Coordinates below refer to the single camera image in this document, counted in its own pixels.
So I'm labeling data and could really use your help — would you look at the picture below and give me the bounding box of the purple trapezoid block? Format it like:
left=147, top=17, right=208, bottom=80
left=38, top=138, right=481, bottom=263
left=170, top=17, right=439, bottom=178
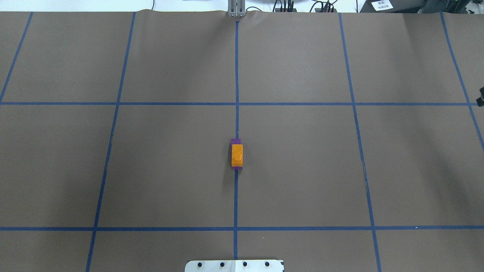
left=230, top=138, right=243, bottom=171

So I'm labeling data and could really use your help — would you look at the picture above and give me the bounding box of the orange trapezoid block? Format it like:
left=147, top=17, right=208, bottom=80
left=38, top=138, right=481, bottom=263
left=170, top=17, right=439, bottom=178
left=231, top=144, right=244, bottom=168

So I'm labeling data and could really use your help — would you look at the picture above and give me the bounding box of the white mounting plate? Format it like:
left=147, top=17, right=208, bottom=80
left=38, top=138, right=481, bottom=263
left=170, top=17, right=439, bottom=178
left=185, top=259, right=285, bottom=272

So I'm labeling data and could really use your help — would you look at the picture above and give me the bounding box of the aluminium frame post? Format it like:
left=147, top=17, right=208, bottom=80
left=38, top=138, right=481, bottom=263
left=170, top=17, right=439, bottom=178
left=228, top=0, right=247, bottom=18

